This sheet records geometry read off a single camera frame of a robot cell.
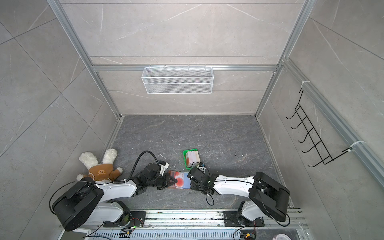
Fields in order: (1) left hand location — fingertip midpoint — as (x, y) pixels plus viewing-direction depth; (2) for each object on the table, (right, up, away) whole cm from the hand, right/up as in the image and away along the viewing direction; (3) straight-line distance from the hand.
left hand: (178, 179), depth 84 cm
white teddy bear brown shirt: (-41, +5, -2) cm, 42 cm away
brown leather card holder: (+3, -1, +2) cm, 4 cm away
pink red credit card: (0, 0, +3) cm, 4 cm away
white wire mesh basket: (-16, +62, +17) cm, 66 cm away
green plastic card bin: (+3, +11, +9) cm, 15 cm away
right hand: (+8, -3, +2) cm, 9 cm away
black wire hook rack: (+63, +23, -21) cm, 70 cm away
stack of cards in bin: (+8, +10, +7) cm, 15 cm away
